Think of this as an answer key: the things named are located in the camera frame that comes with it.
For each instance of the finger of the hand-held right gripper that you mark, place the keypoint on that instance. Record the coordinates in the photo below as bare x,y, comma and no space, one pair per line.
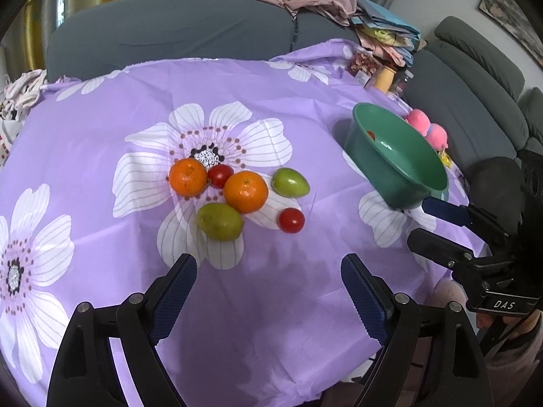
437,248
445,212

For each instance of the green plastic bowl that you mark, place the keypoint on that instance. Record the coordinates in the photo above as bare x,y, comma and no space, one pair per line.
394,165

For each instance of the orange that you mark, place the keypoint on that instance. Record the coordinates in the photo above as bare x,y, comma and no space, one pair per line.
246,192
188,177

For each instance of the purple floral tablecloth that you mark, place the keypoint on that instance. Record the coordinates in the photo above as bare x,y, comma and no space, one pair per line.
106,229

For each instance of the white patterned cloth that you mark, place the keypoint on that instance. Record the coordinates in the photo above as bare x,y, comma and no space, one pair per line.
21,93

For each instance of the clear bottle with red label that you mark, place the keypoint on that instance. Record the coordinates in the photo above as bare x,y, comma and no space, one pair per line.
402,82

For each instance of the yellow bottle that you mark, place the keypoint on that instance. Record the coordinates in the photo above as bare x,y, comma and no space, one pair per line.
385,78

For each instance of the person's pink clothing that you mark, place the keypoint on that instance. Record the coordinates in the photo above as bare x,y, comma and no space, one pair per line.
449,294

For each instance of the yellow folded cloth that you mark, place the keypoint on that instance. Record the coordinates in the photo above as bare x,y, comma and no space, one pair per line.
388,36

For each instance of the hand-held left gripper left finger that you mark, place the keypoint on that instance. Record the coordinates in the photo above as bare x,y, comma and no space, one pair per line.
176,292

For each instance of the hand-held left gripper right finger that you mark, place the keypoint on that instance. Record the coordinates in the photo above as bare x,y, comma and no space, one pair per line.
365,301

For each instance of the pink folded cloth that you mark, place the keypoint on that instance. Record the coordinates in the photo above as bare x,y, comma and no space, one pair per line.
392,53

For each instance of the clear packet of dried snacks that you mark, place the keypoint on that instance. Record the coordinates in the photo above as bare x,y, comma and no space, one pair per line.
365,65

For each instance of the small yellow packet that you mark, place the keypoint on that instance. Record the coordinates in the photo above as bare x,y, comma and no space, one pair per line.
445,157

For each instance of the grey sofa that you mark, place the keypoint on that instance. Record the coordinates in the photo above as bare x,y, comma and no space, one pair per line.
169,29

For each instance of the grey blue folded sheet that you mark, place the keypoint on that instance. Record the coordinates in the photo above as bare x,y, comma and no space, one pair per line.
382,17

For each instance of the green fruit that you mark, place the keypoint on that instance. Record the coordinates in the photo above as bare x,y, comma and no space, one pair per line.
289,181
219,221

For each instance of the framed wall picture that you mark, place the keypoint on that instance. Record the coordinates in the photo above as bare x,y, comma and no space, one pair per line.
513,12

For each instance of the pink plush toy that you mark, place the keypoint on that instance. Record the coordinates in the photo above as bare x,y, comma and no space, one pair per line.
420,121

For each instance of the person's right forearm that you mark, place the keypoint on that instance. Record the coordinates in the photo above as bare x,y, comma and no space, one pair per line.
521,335

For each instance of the dark grey rounded object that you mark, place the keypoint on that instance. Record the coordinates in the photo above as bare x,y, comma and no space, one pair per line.
492,186

